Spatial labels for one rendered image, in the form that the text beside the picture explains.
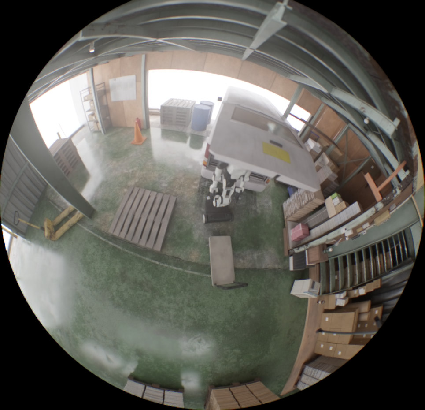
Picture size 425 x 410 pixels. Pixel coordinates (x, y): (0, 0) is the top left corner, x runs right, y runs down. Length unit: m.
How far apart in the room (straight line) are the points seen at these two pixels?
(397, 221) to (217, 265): 3.39
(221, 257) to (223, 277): 0.34
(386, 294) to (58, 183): 8.43
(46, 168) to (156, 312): 2.82
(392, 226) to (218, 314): 3.45
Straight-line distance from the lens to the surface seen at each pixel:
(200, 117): 4.68
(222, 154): 1.08
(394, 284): 6.01
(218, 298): 2.50
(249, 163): 1.10
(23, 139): 2.35
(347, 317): 4.13
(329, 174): 4.60
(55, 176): 2.59
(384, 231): 3.11
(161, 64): 4.37
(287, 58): 1.74
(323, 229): 3.17
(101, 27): 1.30
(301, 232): 3.11
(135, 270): 2.53
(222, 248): 2.30
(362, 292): 4.55
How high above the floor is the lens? 2.38
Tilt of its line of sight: 55 degrees down
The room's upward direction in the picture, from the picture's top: 21 degrees clockwise
